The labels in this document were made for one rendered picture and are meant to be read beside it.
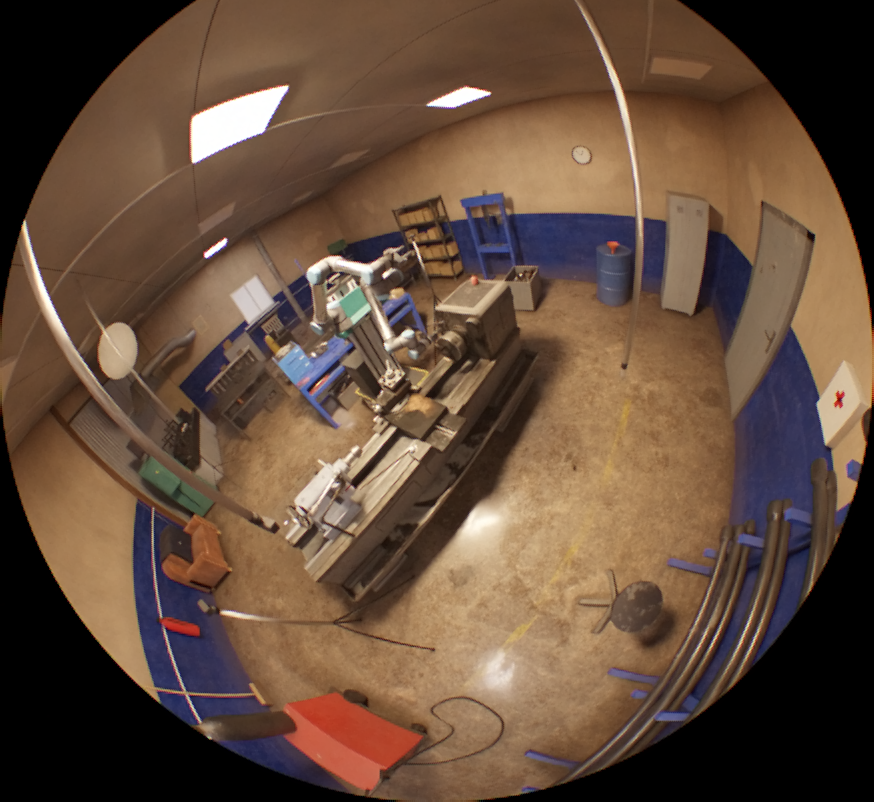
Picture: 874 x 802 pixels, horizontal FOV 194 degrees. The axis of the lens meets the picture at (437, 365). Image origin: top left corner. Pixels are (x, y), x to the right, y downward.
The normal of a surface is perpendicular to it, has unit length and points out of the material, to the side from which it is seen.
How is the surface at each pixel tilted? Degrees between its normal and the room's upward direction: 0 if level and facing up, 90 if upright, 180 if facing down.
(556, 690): 0
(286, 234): 90
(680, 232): 90
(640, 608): 0
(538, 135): 90
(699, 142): 90
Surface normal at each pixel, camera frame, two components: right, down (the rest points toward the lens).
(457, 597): -0.31, -0.71
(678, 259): -0.59, 0.66
